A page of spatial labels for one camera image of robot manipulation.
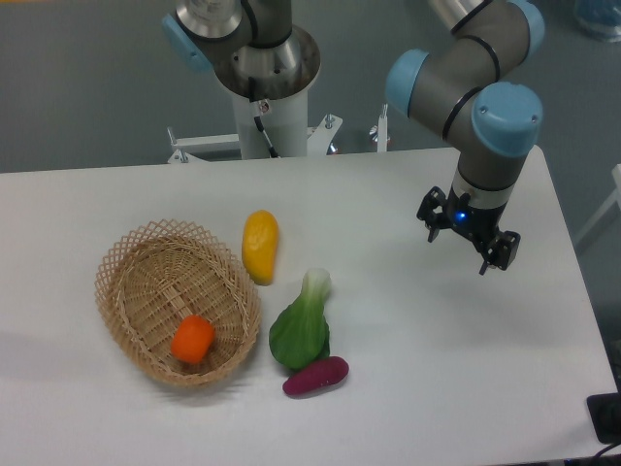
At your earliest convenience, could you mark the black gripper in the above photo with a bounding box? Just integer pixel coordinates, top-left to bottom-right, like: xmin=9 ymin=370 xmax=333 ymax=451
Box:
xmin=416 ymin=184 xmax=521 ymax=276

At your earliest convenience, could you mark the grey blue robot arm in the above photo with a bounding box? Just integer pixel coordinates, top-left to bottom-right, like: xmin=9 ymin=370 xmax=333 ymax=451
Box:
xmin=162 ymin=1 xmax=544 ymax=270

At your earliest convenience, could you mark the woven wicker basket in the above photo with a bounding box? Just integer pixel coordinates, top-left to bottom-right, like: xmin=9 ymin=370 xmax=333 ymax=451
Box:
xmin=94 ymin=219 xmax=261 ymax=387

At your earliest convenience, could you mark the white furniture at right edge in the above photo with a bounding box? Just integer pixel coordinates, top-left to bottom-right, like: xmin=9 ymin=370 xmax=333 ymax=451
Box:
xmin=573 ymin=164 xmax=620 ymax=253

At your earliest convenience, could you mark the purple toy sweet potato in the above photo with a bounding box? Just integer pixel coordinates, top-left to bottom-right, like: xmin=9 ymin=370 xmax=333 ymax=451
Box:
xmin=282 ymin=356 xmax=349 ymax=397

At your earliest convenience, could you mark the green toy bok choy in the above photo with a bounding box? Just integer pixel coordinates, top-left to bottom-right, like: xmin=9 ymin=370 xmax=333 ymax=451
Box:
xmin=269 ymin=268 xmax=332 ymax=371

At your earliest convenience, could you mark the yellow toy mango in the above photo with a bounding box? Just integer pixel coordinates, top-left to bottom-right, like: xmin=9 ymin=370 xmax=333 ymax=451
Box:
xmin=242 ymin=210 xmax=279 ymax=285

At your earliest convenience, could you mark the black device at table edge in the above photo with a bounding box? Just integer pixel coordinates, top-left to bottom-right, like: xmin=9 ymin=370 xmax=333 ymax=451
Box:
xmin=586 ymin=392 xmax=620 ymax=444

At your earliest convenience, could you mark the blue object in background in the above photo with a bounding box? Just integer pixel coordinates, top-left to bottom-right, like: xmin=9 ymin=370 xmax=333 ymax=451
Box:
xmin=573 ymin=0 xmax=620 ymax=43

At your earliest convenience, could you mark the orange toy fruit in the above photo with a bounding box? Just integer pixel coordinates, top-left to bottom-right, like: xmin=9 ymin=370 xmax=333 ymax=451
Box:
xmin=171 ymin=315 xmax=215 ymax=364

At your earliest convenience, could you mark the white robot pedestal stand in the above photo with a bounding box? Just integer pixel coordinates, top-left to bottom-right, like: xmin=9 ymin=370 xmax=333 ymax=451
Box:
xmin=166 ymin=86 xmax=393 ymax=164

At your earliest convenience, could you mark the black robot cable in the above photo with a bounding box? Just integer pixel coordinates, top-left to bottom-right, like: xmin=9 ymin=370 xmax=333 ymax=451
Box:
xmin=247 ymin=76 xmax=281 ymax=159

